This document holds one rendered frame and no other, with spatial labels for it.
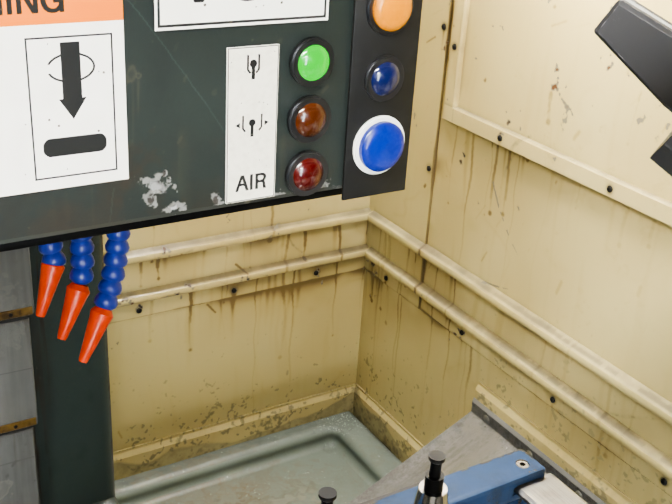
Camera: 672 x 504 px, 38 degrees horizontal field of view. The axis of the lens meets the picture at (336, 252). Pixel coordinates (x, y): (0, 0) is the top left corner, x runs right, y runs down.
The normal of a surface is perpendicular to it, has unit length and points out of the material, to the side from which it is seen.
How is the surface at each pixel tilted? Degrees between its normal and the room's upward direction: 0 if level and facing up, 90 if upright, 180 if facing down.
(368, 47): 90
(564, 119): 90
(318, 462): 0
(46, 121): 90
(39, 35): 90
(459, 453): 24
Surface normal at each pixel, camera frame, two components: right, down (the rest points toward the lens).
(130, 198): 0.51, 0.39
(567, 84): -0.85, 0.18
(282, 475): 0.06, -0.91
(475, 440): -0.29, -0.76
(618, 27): -0.48, 0.34
